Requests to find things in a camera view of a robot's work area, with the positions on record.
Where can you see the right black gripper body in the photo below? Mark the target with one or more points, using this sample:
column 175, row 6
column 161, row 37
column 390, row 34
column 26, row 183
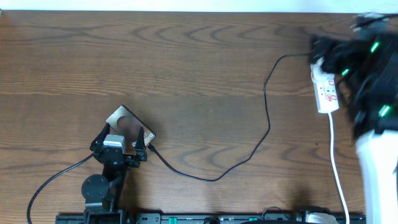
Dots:
column 338, row 61

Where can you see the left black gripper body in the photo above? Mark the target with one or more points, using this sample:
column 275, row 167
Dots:
column 116, row 157

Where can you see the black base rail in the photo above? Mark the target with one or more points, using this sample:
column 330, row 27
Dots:
column 155, row 218

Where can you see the Galaxy smartphone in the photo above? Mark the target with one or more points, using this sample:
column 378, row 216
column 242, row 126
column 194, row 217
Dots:
column 127, row 124

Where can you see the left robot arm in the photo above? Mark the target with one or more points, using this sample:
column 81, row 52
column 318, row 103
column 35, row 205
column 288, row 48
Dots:
column 102, row 192

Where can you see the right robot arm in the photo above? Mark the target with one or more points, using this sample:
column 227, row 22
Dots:
column 361, row 73

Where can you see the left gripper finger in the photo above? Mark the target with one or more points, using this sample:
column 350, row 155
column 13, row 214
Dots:
column 97, row 143
column 140, row 146

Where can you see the white power strip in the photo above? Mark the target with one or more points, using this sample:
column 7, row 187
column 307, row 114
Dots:
column 324, row 88

